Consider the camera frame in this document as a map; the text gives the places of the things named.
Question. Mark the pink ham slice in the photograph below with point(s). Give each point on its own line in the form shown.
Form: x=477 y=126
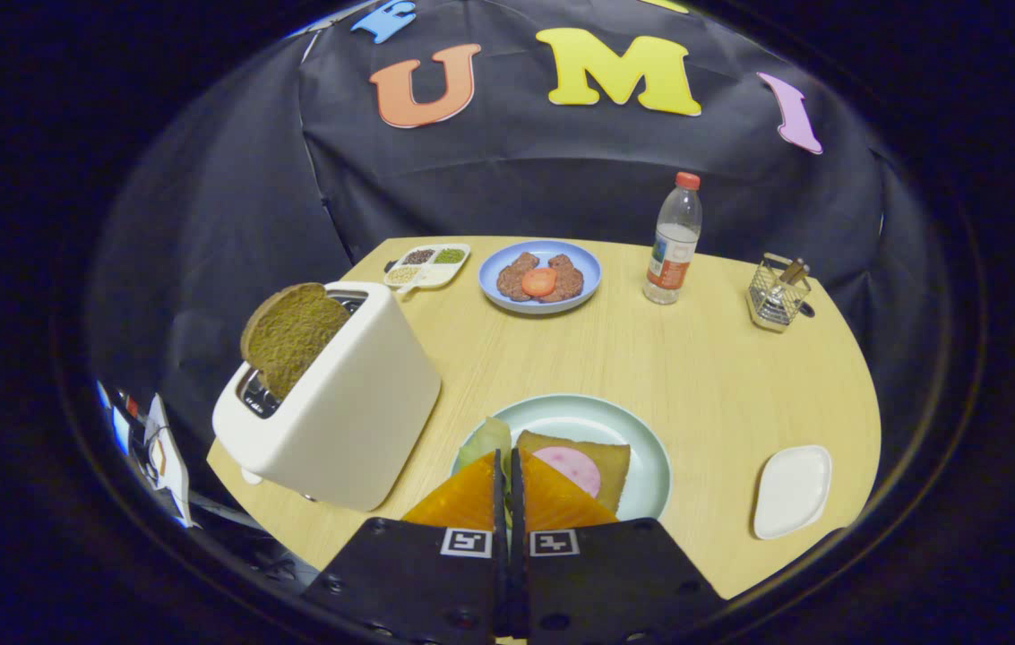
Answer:
x=574 y=466

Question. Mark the pale green round plate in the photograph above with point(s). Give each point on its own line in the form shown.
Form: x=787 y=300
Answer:
x=646 y=475

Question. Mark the clear plastic bottle red cap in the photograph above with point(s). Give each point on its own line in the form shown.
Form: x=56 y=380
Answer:
x=673 y=260

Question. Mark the white divided seasoning tray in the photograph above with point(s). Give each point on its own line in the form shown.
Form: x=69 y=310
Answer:
x=426 y=269

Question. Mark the green lettuce leaf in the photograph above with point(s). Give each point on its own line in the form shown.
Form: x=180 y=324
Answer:
x=487 y=441

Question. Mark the white toaster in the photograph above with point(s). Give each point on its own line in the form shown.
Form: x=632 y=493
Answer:
x=346 y=403

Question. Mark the brown meat patty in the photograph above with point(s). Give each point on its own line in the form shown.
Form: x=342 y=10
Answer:
x=511 y=279
x=568 y=279

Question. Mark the tan bread slice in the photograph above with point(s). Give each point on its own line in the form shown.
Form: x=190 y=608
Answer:
x=616 y=461

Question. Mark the red tomato slice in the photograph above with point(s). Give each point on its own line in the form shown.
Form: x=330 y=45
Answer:
x=539 y=281

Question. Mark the brown toast slice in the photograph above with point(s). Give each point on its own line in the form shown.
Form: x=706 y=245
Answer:
x=292 y=336

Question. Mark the blue plate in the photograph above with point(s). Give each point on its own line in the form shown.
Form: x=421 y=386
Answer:
x=593 y=273

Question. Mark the small white square plate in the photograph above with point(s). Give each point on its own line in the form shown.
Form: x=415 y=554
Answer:
x=792 y=493

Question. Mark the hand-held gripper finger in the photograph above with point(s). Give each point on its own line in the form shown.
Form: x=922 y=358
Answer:
x=500 y=573
x=518 y=573

